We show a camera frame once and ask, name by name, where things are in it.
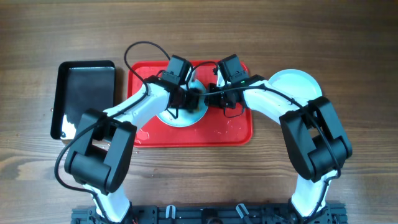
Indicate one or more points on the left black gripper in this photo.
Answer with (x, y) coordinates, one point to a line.
(194, 101)

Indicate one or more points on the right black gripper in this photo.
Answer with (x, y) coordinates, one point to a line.
(213, 100)

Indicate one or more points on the green and yellow sponge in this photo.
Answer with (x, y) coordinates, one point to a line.
(193, 108)

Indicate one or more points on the light blue plate top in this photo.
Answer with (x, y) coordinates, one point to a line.
(183, 118)

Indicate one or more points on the light blue plate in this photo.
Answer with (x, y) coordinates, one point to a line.
(296, 83)
(183, 118)

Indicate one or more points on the light blue plate bottom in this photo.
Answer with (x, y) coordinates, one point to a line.
(296, 83)

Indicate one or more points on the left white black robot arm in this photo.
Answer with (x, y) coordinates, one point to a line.
(99, 155)

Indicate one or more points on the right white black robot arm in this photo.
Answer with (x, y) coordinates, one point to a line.
(316, 142)

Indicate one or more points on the red plastic serving tray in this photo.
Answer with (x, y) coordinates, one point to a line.
(214, 129)

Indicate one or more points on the black rectangular water tray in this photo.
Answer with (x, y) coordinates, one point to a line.
(81, 85)

